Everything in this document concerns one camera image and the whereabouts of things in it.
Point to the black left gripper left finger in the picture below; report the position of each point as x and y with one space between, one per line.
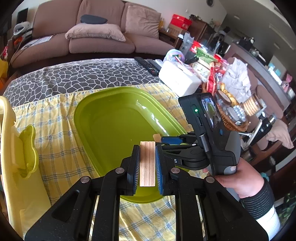
89 210

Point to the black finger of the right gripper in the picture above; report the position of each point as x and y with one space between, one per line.
172 140

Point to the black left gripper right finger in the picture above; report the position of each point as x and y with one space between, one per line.
205 210

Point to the wooden block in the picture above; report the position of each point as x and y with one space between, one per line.
147 163

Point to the green plastic box lid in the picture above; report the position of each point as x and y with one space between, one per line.
110 122

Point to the person's right hand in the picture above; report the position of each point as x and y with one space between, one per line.
246 182

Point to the wicker basket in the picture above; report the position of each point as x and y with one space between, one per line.
225 104

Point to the yellow plastic toy box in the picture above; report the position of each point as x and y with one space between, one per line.
25 194

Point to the white sleeve with black cuff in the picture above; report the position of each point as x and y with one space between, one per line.
261 208

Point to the yellow checked cloth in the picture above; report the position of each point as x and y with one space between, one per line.
63 160

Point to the white tissue box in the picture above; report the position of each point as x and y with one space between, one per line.
179 78

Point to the black remote control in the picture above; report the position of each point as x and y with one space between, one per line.
148 66

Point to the red gift box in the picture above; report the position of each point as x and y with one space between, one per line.
180 21

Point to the beige cushion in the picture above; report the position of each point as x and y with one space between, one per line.
105 31

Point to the grey pebble pattern tablecloth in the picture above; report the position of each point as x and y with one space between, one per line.
76 76

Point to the dark blue cushion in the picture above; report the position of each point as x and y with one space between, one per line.
91 19

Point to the brown fabric sofa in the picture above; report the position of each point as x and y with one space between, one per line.
61 28

